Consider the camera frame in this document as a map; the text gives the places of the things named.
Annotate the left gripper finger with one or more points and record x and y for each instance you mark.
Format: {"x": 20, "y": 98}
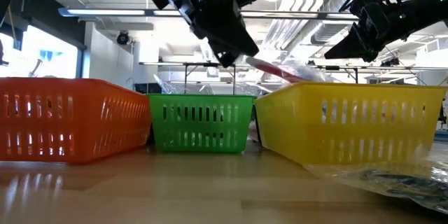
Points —
{"x": 225, "y": 61}
{"x": 224, "y": 31}

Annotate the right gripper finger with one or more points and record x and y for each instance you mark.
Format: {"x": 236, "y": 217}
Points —
{"x": 346, "y": 57}
{"x": 357, "y": 45}

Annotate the bagged red toothbrush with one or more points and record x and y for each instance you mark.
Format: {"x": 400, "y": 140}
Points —
{"x": 276, "y": 71}

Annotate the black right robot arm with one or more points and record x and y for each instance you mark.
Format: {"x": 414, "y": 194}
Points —
{"x": 427, "y": 3}

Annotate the green slotted plastic basket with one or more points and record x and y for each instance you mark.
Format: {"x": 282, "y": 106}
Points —
{"x": 199, "y": 126}

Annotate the yellow slotted plastic basket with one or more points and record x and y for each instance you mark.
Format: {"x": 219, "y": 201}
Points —
{"x": 350, "y": 129}

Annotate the long ceiling light strip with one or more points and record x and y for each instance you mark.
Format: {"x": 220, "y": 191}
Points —
{"x": 105, "y": 12}

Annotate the orange slotted plastic basket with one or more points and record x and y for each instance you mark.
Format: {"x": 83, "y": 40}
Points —
{"x": 84, "y": 122}

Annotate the black metal rack frame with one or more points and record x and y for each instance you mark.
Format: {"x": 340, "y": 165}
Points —
{"x": 199, "y": 64}

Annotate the black ceiling camera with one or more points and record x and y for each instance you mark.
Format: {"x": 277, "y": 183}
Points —
{"x": 123, "y": 38}

